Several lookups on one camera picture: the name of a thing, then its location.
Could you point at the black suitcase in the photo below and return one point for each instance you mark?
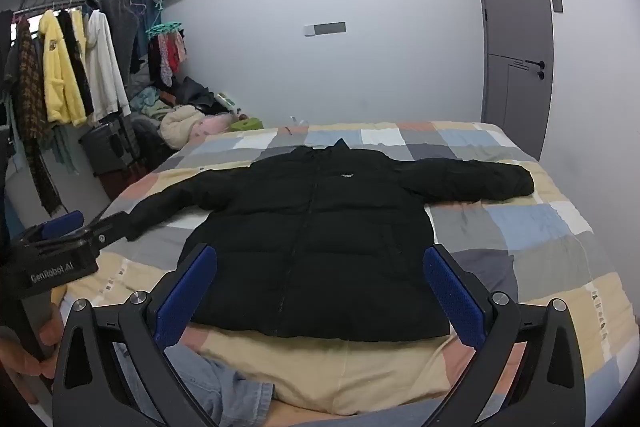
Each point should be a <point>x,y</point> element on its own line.
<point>105,147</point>

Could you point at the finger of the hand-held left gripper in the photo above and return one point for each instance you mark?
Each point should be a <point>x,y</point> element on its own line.
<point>62,223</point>
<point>112,229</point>

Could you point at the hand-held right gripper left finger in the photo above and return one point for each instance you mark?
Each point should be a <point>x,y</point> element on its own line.
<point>187,292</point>

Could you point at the pile of mixed clothes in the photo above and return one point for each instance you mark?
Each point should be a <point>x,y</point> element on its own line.
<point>150,102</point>

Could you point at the cream fluffy garment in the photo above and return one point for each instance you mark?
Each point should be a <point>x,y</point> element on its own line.
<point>180,124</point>

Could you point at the dark grey hanging garment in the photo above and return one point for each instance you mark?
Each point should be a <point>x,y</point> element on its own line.
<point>120,22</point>

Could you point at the person's left hand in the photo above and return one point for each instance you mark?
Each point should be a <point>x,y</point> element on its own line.
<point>27,364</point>

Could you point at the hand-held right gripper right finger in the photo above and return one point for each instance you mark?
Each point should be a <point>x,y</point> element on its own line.
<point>450,297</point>

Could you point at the grey and white wall panel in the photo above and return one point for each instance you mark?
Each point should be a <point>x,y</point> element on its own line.
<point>327,29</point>

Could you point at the black hanging garment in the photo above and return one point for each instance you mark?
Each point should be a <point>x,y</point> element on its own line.
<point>75,57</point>

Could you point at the grey wall switch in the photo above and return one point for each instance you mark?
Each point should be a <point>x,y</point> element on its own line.
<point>557,5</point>

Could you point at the teal clip hanger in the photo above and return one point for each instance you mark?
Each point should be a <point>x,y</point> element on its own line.
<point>162,28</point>

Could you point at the green box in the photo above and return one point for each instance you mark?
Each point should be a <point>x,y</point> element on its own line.
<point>247,124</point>

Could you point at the person's blue jeans leg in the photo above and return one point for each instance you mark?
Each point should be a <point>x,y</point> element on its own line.
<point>220,387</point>

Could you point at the grey door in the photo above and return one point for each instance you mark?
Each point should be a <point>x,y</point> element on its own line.
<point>510,7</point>

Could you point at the bed with patchwork cover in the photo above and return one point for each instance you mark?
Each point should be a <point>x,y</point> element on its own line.
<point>525,232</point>

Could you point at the pink garment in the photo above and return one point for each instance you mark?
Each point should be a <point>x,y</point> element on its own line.
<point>212,126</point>

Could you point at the brown houndstooth coat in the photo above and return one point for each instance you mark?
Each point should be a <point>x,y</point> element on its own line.
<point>30,107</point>

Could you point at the black puffer jacket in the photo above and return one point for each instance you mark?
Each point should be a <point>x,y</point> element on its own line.
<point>320,232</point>

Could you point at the small hanging laundry bunch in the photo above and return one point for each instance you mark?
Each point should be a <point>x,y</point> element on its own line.
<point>167,57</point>

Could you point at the yellow hoodie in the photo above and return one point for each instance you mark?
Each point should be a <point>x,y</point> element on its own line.
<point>57,72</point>

